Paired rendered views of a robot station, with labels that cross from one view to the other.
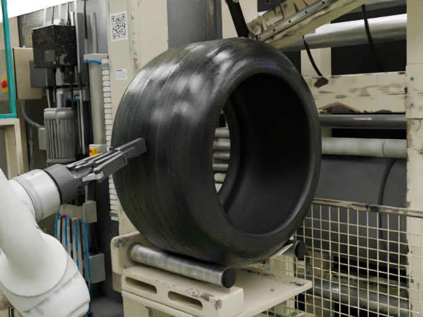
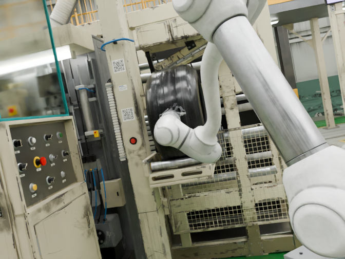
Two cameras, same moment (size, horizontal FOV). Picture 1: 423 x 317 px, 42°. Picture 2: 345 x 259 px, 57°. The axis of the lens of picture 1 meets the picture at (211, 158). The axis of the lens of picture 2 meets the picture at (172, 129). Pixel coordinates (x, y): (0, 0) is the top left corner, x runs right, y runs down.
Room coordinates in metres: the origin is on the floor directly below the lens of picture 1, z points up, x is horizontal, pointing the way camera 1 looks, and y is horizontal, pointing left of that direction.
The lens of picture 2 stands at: (-0.16, 1.10, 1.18)
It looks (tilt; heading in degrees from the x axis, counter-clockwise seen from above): 3 degrees down; 326
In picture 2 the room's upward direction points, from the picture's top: 11 degrees counter-clockwise
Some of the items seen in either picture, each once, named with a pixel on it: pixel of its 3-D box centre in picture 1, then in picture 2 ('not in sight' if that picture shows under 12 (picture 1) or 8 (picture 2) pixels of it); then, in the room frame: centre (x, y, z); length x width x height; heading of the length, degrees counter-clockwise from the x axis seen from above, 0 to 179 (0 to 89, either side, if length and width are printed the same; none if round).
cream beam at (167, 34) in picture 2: not in sight; (184, 31); (1.55, -0.30, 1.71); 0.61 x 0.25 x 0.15; 46
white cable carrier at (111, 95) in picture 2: (117, 140); (117, 121); (1.63, 0.28, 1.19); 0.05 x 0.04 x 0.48; 136
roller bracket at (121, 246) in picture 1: (171, 240); (153, 162); (1.55, 0.13, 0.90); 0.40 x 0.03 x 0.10; 136
